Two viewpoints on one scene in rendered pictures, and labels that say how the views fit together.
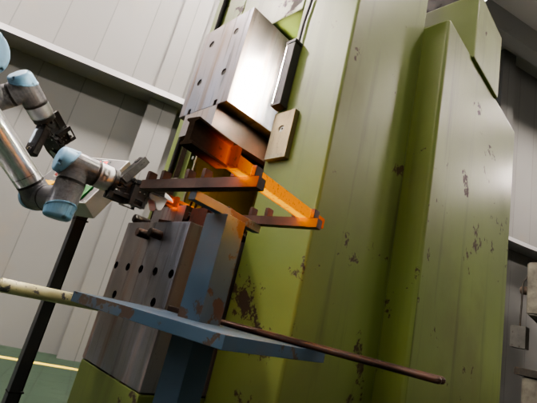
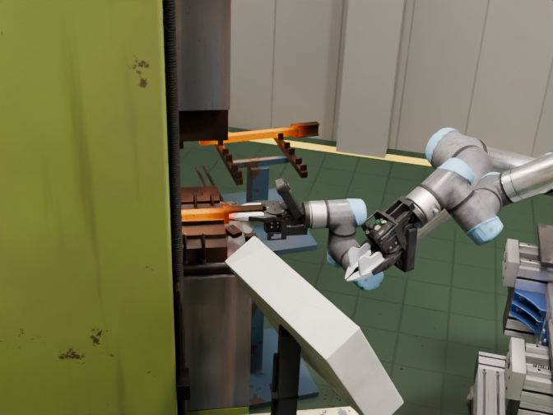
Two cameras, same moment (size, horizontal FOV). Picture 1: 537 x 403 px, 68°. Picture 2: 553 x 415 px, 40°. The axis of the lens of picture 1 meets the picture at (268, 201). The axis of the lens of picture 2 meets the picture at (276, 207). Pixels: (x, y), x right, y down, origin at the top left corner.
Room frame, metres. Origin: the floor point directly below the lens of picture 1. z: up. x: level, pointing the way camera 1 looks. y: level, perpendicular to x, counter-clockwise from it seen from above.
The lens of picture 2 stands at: (2.64, 1.34, 2.01)
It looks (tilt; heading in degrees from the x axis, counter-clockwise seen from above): 30 degrees down; 213
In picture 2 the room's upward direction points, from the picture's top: 2 degrees clockwise
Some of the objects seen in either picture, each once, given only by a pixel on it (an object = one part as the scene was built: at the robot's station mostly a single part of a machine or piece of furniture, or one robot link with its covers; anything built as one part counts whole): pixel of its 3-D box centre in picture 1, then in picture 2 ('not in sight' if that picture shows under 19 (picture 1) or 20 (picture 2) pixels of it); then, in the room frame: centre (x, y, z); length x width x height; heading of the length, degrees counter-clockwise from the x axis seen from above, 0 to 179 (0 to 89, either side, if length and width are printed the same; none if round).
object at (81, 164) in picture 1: (77, 166); (344, 214); (1.06, 0.54, 0.99); 0.11 x 0.08 x 0.09; 132
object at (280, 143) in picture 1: (281, 135); not in sight; (1.15, 0.01, 1.27); 0.09 x 0.02 x 0.17; 42
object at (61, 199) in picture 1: (60, 199); (343, 248); (1.07, 0.55, 0.89); 0.11 x 0.08 x 0.11; 55
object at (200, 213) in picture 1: (212, 224); (197, 203); (1.21, 0.15, 0.95); 0.12 x 0.09 x 0.07; 132
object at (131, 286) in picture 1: (206, 310); (143, 306); (1.41, 0.12, 0.69); 0.56 x 0.38 x 0.45; 132
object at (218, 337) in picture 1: (196, 326); (256, 221); (0.80, 0.08, 0.67); 0.40 x 0.30 x 0.02; 51
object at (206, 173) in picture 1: (232, 195); (258, 151); (0.80, 0.08, 0.94); 0.23 x 0.06 x 0.02; 141
